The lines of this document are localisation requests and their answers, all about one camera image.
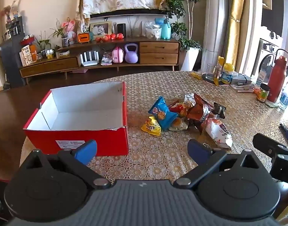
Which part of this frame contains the small green potted plant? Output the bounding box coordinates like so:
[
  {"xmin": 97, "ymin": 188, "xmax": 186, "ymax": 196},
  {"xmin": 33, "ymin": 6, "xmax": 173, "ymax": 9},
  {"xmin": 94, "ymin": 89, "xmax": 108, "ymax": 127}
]
[{"xmin": 33, "ymin": 30, "xmax": 52, "ymax": 52}]

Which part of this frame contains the black speaker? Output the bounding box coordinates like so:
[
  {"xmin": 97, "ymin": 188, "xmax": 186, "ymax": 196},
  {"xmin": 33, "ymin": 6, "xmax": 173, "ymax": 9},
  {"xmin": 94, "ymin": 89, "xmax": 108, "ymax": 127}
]
[{"xmin": 117, "ymin": 23, "xmax": 127, "ymax": 38}]

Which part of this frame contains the yellow-lid wipes tub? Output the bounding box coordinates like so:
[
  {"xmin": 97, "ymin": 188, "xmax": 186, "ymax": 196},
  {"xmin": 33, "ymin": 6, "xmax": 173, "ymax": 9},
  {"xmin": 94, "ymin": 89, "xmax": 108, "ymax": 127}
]
[{"xmin": 221, "ymin": 63, "xmax": 234, "ymax": 85}]

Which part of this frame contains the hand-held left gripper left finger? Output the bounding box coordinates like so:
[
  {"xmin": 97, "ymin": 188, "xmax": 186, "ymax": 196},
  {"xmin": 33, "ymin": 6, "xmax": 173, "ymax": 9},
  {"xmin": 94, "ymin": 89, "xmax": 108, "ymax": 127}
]
[{"xmin": 24, "ymin": 139, "xmax": 111, "ymax": 190}]

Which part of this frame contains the clear vase with branches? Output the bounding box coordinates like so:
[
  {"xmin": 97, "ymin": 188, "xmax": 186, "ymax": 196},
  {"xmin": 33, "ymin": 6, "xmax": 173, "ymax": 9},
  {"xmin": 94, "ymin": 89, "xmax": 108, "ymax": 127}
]
[{"xmin": 132, "ymin": 15, "xmax": 144, "ymax": 38}]

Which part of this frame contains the wooden picture frame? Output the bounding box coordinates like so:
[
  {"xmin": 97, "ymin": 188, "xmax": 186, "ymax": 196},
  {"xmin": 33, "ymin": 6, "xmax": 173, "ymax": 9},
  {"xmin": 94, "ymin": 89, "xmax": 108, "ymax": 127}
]
[{"xmin": 90, "ymin": 21, "xmax": 113, "ymax": 40}]

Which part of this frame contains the wooden TV cabinet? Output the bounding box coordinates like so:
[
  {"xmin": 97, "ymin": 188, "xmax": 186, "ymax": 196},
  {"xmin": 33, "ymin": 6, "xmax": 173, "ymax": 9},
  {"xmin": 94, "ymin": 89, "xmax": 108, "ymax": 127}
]
[{"xmin": 19, "ymin": 39, "xmax": 181, "ymax": 85}]

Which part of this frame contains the white washing machine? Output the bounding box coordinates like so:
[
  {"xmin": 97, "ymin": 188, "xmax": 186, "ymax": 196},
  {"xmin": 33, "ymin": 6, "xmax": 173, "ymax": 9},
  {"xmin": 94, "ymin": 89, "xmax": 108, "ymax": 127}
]
[{"xmin": 251, "ymin": 37, "xmax": 286, "ymax": 82}]

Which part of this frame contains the blue cookie packet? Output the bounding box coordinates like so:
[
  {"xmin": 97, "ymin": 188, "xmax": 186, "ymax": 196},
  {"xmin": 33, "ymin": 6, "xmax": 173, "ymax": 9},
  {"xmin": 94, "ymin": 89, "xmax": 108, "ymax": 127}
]
[{"xmin": 148, "ymin": 96, "xmax": 179, "ymax": 131}]

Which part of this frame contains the clear plastic bag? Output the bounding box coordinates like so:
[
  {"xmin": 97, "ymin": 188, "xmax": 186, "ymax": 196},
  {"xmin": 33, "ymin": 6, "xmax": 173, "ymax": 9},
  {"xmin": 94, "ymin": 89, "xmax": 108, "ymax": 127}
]
[{"xmin": 144, "ymin": 21, "xmax": 162, "ymax": 40}]

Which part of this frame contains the broom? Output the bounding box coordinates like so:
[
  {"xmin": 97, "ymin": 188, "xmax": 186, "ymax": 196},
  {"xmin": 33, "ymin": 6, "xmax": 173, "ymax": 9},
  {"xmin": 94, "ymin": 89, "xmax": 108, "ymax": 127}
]
[{"xmin": 2, "ymin": 74, "xmax": 11, "ymax": 90}]

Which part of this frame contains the black television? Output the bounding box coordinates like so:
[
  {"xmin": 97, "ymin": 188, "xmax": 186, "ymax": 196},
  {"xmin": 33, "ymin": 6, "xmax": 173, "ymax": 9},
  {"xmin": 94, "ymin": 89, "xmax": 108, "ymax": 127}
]
[{"xmin": 90, "ymin": 8, "xmax": 169, "ymax": 19}]

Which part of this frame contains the tall yellow packet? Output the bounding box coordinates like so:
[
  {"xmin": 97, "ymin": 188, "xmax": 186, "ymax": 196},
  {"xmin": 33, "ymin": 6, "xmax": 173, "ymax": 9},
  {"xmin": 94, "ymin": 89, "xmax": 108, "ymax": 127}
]
[{"xmin": 216, "ymin": 56, "xmax": 225, "ymax": 86}]

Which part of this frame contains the white planter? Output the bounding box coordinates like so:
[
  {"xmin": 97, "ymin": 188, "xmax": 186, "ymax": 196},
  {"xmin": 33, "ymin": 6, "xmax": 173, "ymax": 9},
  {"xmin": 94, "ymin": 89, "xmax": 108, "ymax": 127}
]
[{"xmin": 180, "ymin": 47, "xmax": 202, "ymax": 72}]

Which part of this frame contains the white air conditioner tower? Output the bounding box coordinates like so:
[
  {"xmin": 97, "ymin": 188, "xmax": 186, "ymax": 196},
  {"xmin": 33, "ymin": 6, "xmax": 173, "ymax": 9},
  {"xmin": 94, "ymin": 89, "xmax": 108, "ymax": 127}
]
[{"xmin": 203, "ymin": 0, "xmax": 236, "ymax": 73}]

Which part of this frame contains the black snack packet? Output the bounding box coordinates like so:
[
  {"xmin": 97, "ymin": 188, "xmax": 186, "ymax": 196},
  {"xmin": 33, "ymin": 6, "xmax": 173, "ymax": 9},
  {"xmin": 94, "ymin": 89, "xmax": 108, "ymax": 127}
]
[{"xmin": 212, "ymin": 102, "xmax": 227, "ymax": 120}]

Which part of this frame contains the yellow candy packet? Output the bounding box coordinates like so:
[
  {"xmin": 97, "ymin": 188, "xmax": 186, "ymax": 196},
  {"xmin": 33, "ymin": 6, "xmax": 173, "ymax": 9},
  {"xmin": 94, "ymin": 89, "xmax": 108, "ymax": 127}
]
[{"xmin": 141, "ymin": 116, "xmax": 162, "ymax": 136}]

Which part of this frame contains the grey box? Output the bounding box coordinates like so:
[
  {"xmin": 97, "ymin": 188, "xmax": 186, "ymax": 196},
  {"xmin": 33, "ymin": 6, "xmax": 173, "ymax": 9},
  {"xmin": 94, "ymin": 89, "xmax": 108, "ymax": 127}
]
[{"xmin": 231, "ymin": 73, "xmax": 253, "ymax": 85}]

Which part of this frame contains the white card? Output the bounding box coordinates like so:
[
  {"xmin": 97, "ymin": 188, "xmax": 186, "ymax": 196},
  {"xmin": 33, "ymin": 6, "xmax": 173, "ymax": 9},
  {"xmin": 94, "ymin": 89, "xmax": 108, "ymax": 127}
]
[{"xmin": 256, "ymin": 72, "xmax": 268, "ymax": 85}]

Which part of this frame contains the yellow curtain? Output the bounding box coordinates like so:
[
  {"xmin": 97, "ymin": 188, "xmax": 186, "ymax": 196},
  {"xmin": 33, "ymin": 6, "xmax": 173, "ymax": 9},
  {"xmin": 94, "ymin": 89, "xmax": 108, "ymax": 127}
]
[{"xmin": 225, "ymin": 0, "xmax": 246, "ymax": 67}]

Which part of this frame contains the white printed box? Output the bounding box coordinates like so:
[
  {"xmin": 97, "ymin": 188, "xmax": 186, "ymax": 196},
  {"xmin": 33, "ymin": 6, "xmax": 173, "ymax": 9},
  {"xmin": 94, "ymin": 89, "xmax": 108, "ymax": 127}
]
[{"xmin": 19, "ymin": 45, "xmax": 32, "ymax": 67}]

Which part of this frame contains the red cardboard box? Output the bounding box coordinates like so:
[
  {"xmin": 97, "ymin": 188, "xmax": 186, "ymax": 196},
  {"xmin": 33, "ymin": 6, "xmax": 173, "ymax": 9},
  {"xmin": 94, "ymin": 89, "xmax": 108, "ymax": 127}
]
[{"xmin": 23, "ymin": 81, "xmax": 130, "ymax": 157}]

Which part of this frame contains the brown foil snack packet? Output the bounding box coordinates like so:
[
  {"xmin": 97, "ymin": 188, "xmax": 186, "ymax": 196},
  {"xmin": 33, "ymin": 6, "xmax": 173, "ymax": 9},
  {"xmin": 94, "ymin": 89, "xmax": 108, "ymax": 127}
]
[{"xmin": 187, "ymin": 93, "xmax": 214, "ymax": 135}]

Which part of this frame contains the clear plastic bottle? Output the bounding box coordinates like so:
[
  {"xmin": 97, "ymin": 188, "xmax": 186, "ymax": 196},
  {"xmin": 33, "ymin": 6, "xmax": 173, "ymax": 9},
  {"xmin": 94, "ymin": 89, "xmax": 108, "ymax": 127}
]
[{"xmin": 279, "ymin": 75, "xmax": 288, "ymax": 110}]

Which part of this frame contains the red chips packet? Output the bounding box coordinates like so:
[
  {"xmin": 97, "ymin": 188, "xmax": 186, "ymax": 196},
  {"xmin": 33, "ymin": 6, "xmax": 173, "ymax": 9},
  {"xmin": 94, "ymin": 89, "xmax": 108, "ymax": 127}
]
[{"xmin": 169, "ymin": 100, "xmax": 195, "ymax": 118}]

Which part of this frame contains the bun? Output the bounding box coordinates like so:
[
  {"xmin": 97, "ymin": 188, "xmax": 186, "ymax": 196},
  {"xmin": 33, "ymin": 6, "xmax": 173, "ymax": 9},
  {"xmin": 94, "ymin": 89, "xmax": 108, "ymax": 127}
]
[{"xmin": 169, "ymin": 118, "xmax": 189, "ymax": 132}]

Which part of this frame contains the white router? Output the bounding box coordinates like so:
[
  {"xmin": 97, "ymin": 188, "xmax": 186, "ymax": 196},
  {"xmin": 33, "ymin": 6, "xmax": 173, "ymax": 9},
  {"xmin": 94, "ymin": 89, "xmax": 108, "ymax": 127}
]
[{"xmin": 79, "ymin": 50, "xmax": 99, "ymax": 67}]

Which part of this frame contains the green indoor tree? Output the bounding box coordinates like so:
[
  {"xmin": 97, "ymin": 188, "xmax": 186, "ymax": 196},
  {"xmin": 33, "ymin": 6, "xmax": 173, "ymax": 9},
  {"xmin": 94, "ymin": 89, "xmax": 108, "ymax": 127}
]
[{"xmin": 165, "ymin": 0, "xmax": 205, "ymax": 52}]

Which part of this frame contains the red water bottle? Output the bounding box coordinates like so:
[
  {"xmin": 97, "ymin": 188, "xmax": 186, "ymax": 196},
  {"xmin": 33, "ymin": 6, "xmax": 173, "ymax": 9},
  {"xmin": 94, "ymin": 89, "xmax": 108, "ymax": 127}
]
[{"xmin": 266, "ymin": 49, "xmax": 288, "ymax": 103}]

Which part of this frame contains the teal spray bottle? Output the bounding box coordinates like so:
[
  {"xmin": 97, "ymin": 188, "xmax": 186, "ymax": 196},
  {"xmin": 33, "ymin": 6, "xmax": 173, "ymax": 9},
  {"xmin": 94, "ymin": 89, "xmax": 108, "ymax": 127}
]
[{"xmin": 160, "ymin": 16, "xmax": 172, "ymax": 40}]

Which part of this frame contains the plant in patterned pot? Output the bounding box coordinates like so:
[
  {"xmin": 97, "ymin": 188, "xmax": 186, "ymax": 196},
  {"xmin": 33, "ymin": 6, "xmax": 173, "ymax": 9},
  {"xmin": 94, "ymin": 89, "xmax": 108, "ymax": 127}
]
[{"xmin": 50, "ymin": 18, "xmax": 70, "ymax": 48}]

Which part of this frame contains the white and red snack packet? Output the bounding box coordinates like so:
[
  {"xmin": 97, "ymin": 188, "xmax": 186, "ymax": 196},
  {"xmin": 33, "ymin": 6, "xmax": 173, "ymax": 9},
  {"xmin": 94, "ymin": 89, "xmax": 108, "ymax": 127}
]
[{"xmin": 203, "ymin": 118, "xmax": 233, "ymax": 149}]

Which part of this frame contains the pink toy case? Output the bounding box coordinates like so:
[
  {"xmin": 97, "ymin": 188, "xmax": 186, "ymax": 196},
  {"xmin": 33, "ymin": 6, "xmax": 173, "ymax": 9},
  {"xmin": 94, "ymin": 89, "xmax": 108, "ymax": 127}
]
[{"xmin": 111, "ymin": 46, "xmax": 125, "ymax": 64}]

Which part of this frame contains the black round mat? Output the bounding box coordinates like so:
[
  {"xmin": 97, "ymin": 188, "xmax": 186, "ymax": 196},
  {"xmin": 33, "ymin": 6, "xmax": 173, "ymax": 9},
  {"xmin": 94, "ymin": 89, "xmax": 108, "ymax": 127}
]
[{"xmin": 201, "ymin": 73, "xmax": 225, "ymax": 86}]

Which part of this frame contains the glass cup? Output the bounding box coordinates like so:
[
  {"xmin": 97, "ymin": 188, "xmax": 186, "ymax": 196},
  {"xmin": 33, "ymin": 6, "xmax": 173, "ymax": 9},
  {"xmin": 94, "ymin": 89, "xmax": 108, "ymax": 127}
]
[{"xmin": 206, "ymin": 63, "xmax": 218, "ymax": 81}]

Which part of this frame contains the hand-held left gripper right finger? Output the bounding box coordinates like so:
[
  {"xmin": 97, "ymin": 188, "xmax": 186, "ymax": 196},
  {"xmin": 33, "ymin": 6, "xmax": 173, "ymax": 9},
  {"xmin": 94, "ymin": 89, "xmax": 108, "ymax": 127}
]
[{"xmin": 173, "ymin": 139, "xmax": 262, "ymax": 190}]

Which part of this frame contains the black-lid jar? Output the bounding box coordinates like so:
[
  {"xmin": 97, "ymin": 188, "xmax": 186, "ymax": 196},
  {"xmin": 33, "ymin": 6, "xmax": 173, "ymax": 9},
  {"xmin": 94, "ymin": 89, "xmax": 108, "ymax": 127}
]
[{"xmin": 256, "ymin": 83, "xmax": 271, "ymax": 103}]

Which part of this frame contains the purple kettlebell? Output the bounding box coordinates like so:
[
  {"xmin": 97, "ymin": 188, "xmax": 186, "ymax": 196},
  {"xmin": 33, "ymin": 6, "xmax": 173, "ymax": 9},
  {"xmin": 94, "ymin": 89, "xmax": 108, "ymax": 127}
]
[{"xmin": 124, "ymin": 43, "xmax": 139, "ymax": 64}]

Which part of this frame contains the pink flower doll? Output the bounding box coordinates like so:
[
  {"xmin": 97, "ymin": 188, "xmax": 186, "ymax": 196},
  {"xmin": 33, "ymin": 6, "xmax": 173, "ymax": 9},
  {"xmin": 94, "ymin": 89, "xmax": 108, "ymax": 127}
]
[{"xmin": 62, "ymin": 17, "xmax": 76, "ymax": 45}]

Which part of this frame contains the stack of magazines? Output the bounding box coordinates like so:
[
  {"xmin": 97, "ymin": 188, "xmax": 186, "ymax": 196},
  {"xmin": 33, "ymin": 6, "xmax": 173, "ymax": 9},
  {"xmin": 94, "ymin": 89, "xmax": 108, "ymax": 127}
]
[{"xmin": 101, "ymin": 51, "xmax": 113, "ymax": 66}]

